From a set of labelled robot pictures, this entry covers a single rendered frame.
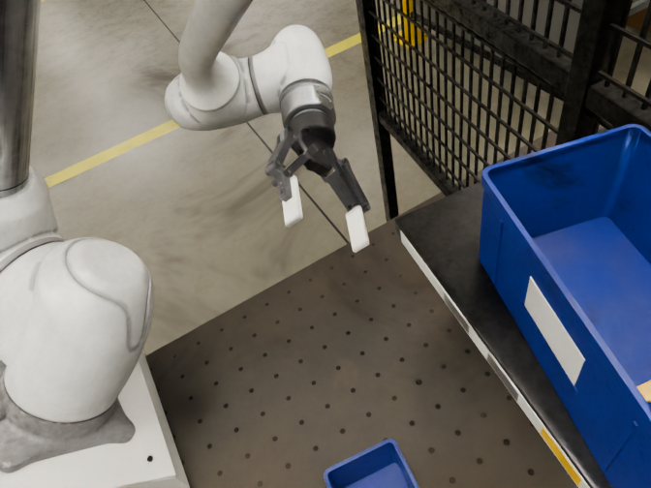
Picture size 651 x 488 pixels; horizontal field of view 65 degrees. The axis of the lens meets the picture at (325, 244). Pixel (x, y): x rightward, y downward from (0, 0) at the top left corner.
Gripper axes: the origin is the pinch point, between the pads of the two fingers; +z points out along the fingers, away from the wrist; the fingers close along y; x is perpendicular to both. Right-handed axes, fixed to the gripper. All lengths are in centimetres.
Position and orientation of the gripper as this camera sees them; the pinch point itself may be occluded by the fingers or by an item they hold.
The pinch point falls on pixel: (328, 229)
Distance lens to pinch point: 73.5
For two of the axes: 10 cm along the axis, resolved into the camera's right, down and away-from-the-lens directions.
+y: 7.1, 2.6, 6.6
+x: -6.9, 4.4, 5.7
